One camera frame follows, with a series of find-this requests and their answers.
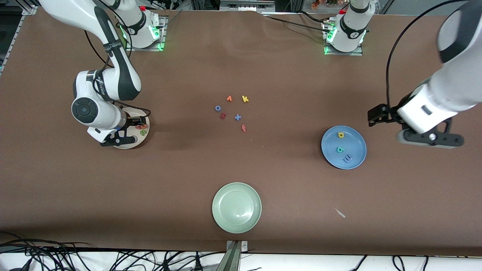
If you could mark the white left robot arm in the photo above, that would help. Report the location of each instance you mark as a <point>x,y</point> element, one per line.
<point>440,101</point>

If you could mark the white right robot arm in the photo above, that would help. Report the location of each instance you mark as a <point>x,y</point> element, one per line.
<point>101,113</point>

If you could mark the beige brown plate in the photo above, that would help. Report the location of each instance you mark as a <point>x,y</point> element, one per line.
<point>141,141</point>

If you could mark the silver metal box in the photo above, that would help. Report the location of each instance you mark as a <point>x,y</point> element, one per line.
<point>244,5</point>

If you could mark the small orange red object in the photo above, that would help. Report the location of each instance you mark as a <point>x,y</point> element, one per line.
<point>316,3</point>

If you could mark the pale green plate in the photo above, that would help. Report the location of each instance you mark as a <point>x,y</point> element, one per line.
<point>236,207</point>

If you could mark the grey metal mount bracket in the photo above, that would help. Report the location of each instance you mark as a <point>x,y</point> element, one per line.
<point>234,256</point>

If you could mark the blue letter m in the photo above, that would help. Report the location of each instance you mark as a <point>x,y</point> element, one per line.
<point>347,158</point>

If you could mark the blue plate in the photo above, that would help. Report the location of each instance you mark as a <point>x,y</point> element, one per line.
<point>356,145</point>

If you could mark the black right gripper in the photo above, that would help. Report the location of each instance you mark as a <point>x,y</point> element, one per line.
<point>132,121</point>

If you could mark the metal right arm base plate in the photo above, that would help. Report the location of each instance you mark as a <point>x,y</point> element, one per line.
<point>131,49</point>

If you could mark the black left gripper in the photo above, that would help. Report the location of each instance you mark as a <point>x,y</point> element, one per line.
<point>394,111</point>

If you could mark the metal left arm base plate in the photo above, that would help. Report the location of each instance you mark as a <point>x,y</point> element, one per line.
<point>339,54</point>

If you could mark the white paper scrap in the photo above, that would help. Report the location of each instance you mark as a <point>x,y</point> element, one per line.
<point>340,213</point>

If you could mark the aluminium frame rail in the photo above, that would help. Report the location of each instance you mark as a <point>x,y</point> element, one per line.
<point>15,35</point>

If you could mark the teal letter b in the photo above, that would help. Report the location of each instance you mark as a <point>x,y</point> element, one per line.
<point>340,150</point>

